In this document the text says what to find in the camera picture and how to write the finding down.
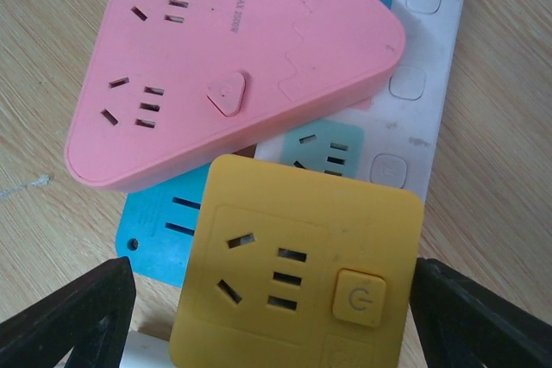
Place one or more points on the blue socket adapter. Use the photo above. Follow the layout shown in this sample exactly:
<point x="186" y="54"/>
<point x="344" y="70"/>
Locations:
<point x="157" y="226"/>

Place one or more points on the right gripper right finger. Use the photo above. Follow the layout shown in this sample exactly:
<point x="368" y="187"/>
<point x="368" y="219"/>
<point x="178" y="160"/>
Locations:
<point x="460" y="323"/>

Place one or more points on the pink triangular socket adapter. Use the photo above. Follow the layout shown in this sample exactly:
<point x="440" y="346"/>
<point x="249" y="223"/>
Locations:
<point x="173" y="84"/>

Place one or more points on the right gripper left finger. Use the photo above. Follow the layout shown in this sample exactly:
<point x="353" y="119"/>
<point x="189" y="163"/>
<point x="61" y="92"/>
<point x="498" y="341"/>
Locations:
<point x="86" y="320"/>

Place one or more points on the yellow cube socket adapter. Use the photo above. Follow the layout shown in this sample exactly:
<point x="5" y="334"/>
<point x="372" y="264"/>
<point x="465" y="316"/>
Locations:
<point x="294" y="268"/>

